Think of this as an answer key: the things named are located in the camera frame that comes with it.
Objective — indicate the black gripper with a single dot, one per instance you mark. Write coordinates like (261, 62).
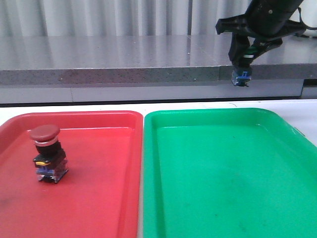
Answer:
(264, 20)

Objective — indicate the green mushroom push button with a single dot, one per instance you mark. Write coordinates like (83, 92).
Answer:
(242, 72)

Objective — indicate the red mushroom push button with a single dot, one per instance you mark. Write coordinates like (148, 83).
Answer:
(51, 162)

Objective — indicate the white appliance on counter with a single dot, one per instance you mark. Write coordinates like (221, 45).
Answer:
(309, 12)

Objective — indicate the green plastic tray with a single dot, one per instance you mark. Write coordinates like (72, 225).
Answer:
(227, 173)

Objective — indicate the grey stone counter ledge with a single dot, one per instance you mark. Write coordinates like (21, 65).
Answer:
(76, 70)

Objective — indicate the red plastic tray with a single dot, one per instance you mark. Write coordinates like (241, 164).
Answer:
(97, 198)

